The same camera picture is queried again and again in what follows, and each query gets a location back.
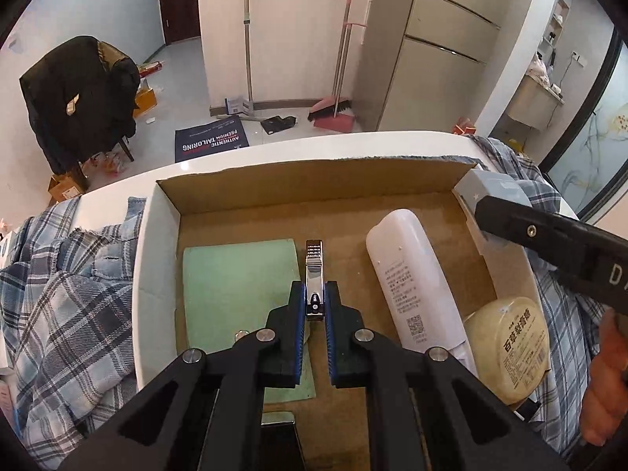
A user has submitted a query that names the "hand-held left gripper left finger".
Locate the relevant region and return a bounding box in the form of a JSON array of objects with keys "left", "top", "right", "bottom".
[{"left": 59, "top": 281, "right": 307, "bottom": 471}]

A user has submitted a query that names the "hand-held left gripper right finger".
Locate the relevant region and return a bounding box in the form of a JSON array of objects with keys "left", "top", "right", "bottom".
[{"left": 324, "top": 281, "right": 570, "bottom": 471}]

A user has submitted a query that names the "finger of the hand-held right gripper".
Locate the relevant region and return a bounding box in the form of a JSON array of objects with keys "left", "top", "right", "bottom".
[{"left": 473, "top": 195, "right": 590, "bottom": 280}]

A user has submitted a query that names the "grey small box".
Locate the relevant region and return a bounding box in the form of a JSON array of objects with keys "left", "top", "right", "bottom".
[{"left": 452, "top": 169, "right": 535, "bottom": 256}]

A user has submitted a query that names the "silver nail clipper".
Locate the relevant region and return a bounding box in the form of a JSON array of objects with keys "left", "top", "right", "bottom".
[{"left": 304, "top": 239, "right": 325, "bottom": 322}]

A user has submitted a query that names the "round beige candy tin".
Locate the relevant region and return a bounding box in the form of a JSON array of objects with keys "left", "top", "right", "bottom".
[{"left": 464, "top": 296, "right": 551, "bottom": 403}]

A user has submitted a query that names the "white cardboard box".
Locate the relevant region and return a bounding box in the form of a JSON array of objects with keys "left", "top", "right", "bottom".
[{"left": 132, "top": 154, "right": 555, "bottom": 471}]

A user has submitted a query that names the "person's right hand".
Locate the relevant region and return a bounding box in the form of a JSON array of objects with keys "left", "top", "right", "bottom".
[{"left": 580, "top": 310, "right": 628, "bottom": 447}]

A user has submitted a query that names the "green flat pad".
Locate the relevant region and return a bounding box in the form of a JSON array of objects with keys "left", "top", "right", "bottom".
[{"left": 183, "top": 238, "right": 319, "bottom": 400}]

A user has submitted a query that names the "black chrome-edged case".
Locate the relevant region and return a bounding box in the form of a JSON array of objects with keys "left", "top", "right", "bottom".
[{"left": 260, "top": 411, "right": 307, "bottom": 471}]

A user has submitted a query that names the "white plastic bottle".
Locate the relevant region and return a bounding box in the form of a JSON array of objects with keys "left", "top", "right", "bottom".
[{"left": 365, "top": 208, "right": 479, "bottom": 378}]

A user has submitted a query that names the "patterned glass door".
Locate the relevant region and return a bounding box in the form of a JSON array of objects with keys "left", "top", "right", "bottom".
[{"left": 542, "top": 29, "right": 628, "bottom": 221}]

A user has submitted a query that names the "beige vanity cabinet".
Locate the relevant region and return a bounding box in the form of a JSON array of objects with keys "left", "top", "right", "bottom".
[{"left": 507, "top": 73, "right": 566, "bottom": 131}]

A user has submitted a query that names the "black device with label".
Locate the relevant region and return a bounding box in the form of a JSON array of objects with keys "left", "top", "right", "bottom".
[{"left": 514, "top": 399, "right": 542, "bottom": 422}]

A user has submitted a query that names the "beige refrigerator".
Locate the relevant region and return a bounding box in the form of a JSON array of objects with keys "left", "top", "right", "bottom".
[{"left": 352, "top": 0, "right": 522, "bottom": 133}]

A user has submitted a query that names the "black item on floor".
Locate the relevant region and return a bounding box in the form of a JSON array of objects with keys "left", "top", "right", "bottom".
[{"left": 260, "top": 114, "right": 298, "bottom": 134}]

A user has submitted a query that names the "dark blue doormat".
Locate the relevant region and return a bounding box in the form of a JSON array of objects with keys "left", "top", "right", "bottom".
[{"left": 175, "top": 114, "right": 247, "bottom": 164}]

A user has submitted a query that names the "pink broom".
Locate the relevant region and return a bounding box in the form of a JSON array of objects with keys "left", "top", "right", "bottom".
[{"left": 307, "top": 0, "right": 355, "bottom": 123}]

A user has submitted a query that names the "blue plaid cloth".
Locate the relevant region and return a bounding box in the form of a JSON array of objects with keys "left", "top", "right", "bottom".
[{"left": 0, "top": 135, "right": 628, "bottom": 471}]

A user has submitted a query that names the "blue and white box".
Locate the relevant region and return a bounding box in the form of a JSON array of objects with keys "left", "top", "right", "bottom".
[{"left": 224, "top": 96, "right": 254, "bottom": 117}]

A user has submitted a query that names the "wooden chair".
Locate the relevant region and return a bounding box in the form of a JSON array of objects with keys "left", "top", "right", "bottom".
[{"left": 73, "top": 135, "right": 135, "bottom": 192}]

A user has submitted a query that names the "brown cardboard box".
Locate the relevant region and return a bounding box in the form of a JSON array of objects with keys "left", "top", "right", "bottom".
[{"left": 47, "top": 171, "right": 90, "bottom": 203}]

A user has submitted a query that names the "orange cardboard box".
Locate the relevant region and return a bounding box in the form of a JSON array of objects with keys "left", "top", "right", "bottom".
[{"left": 133, "top": 86, "right": 159, "bottom": 112}]

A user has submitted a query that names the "grey mop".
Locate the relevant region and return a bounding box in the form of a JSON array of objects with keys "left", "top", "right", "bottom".
[{"left": 211, "top": 0, "right": 268, "bottom": 123}]

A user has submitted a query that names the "chair with black jacket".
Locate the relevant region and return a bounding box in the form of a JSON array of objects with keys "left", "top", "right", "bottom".
[{"left": 20, "top": 36, "right": 141, "bottom": 177}]

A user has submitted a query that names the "brown door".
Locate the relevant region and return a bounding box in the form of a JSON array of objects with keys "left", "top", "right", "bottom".
[{"left": 158, "top": 0, "right": 203, "bottom": 49}]

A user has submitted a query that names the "wall niche shelf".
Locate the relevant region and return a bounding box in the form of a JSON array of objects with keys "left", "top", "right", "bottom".
[{"left": 536, "top": 0, "right": 573, "bottom": 67}]

